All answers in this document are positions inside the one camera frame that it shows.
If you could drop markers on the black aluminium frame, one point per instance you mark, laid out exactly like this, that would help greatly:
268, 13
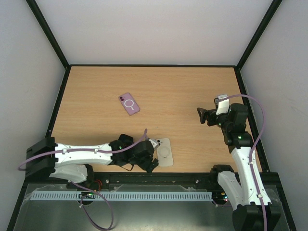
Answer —
237, 69

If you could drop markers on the grey slotted cable duct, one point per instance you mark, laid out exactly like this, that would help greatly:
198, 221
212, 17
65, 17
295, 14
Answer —
122, 196

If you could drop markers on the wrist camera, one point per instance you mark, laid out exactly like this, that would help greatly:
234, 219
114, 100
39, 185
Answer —
154, 143
222, 104

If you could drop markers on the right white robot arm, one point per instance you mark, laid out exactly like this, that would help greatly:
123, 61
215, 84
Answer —
252, 208

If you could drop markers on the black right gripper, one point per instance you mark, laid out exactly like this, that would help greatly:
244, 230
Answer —
209, 115

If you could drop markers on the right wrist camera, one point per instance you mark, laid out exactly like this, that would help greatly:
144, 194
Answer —
222, 104

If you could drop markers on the black front mounting rail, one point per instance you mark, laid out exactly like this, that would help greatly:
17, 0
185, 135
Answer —
204, 181

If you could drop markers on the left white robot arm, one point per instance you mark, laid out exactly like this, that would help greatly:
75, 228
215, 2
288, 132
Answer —
48, 159

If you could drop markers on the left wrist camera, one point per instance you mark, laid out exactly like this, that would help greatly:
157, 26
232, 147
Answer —
154, 143

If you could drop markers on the pink phone in clear case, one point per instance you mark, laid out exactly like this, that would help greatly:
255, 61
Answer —
129, 104

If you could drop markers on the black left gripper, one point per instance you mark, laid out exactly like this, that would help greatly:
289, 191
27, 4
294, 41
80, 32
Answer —
145, 165

